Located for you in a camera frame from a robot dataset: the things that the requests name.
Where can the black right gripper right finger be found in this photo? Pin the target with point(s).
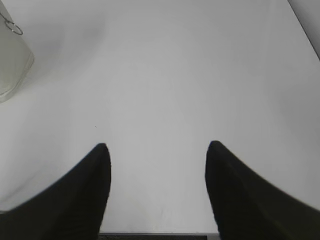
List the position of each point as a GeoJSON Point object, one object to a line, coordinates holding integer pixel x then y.
{"type": "Point", "coordinates": [247, 207]}

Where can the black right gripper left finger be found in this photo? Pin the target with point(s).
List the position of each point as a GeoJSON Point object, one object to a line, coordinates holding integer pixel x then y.
{"type": "Point", "coordinates": [72, 208]}

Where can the cream canvas zipper bag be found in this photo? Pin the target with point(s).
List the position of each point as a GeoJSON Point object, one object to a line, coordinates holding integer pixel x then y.
{"type": "Point", "coordinates": [16, 58]}

